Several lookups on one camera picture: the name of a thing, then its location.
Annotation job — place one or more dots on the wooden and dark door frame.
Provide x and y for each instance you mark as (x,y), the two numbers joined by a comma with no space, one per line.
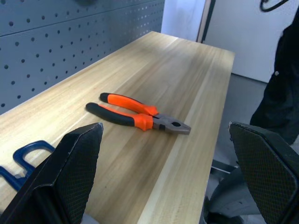
(205,21)

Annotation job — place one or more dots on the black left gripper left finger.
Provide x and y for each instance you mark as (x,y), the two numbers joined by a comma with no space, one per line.
(63,172)

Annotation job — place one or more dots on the orange and black pliers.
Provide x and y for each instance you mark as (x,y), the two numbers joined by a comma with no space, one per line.
(144,121)

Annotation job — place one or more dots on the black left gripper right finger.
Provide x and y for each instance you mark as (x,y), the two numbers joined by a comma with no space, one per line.
(268,172)

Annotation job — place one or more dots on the person in black clothes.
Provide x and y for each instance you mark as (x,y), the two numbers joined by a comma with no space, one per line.
(280,93)

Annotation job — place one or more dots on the black curved hook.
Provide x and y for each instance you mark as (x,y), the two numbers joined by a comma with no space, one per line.
(268,9)

